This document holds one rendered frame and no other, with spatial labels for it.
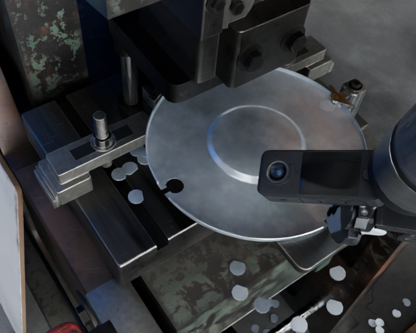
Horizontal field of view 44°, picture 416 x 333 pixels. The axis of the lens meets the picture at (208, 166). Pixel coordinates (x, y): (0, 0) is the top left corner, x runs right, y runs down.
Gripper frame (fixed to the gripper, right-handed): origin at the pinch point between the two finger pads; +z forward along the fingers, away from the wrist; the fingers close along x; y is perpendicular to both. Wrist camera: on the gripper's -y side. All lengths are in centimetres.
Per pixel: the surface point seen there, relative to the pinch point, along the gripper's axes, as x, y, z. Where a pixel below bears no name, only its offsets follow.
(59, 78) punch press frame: 18.5, -40.2, 14.2
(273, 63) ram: 14.9, -9.3, -6.7
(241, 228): -3.0, -10.0, 0.3
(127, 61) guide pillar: 17.5, -27.9, 3.0
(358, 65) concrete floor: 87, 32, 114
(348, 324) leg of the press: -8, 25, 78
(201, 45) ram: 13.1, -17.3, -11.4
